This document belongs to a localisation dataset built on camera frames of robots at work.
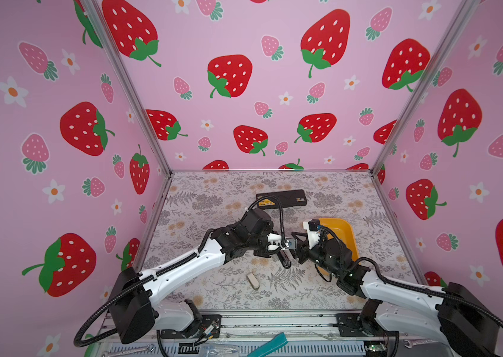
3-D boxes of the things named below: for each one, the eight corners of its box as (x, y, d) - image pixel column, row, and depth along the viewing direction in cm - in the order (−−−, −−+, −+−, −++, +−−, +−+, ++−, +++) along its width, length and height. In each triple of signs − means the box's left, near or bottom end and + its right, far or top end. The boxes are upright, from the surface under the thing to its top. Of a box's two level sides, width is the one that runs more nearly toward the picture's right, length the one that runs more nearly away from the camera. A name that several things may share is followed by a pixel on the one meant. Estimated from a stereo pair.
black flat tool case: (258, 210, 108) (258, 206, 105) (256, 198, 113) (256, 194, 110) (307, 204, 110) (308, 200, 107) (303, 192, 115) (304, 189, 112)
